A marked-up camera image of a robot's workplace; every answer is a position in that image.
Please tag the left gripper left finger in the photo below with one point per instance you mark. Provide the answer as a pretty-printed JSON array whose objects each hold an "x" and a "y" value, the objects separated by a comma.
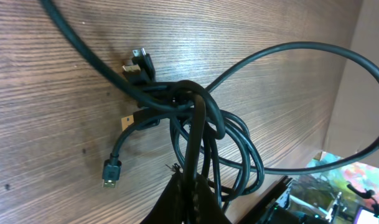
[{"x": 169, "y": 208}]

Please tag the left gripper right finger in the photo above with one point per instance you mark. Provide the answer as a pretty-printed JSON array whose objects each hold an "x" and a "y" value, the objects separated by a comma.
[{"x": 205, "y": 209}]

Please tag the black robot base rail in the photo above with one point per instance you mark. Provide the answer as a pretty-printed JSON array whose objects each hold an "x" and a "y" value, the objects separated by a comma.
[{"x": 276, "y": 199}]

